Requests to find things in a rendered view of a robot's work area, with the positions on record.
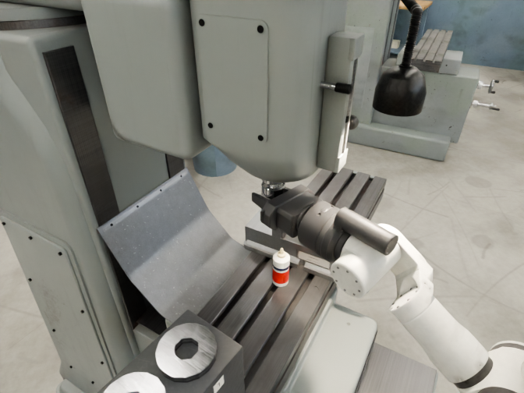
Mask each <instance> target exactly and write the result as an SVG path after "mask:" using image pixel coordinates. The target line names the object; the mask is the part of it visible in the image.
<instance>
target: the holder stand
mask: <svg viewBox="0 0 524 393"><path fill-rule="evenodd" d="M98 393H245V384H244V368H243V347H242V346H241V345H240V344H239V343H237V342H235V341H234V340H233V339H231V338H230V337H229V336H227V335H225V334H224V333H222V332H221V331H219V330H218V329H217V328H215V327H214V326H212V325H211V324H209V323H208V322H206V321H205V320H203V319H202V318H200V317H198V316H197V315H196V314H195V313H193V312H192V311H190V310H187V311H186V312H185V313H184V314H182V315H181V316H180V317H179V318H178V319H177V320H176V321H175V322H174V323H173V324H171V325H170V326H169V327H168V328H167V329H166V330H165V331H164V332H162V333H161V334H160V335H159V336H158V337H157V338H156V339H155V340H154V341H153V342H152V343H150V344H149V345H148V347H146V348H145V350H143V351H142V352H141V353H140V354H139V355H138V356H137V357H136V358H135V359H133V360H132V361H131V362H130V363H129V364H128V365H127V366H126V367H125V368H123V369H122V370H121V371H120V372H119V373H118V374H117V375H116V376H115V377H113V378H112V379H111V380H110V381H109V382H108V383H107V384H106V385H105V386H104V387H103V388H102V389H101V390H100V391H99V392H98Z"/></svg>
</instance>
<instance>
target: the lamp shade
mask: <svg viewBox="0 0 524 393"><path fill-rule="evenodd" d="M426 94H427V89H426V80H425V75H424V74H423V73H422V72H420V71H419V70H418V69H417V68H416V67H415V66H412V65H411V66H402V65H401V64H400V65H394V66H392V67H391V68H389V69H387V70H385V71H383V73H382V75H381V78H380V79H379V81H378V83H377V85H376V87H375V91H374V99H373V104H372V106H373V108H374V109H375V110H377V111H378V112H381V113H384V114H386V115H393V116H401V117H408V116H414V115H418V114H419V113H421V111H422V109H423V103H424V101H425V97H426Z"/></svg>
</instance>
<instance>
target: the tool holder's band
mask: <svg viewBox="0 0 524 393"><path fill-rule="evenodd" d="M261 189H262V190H263V191H264V192H265V193H268V194H279V193H282V192H284V191H285V182H283V183H282V184H279V185H278V186H269V185H268V184H266V183H264V182H262V183H261Z"/></svg>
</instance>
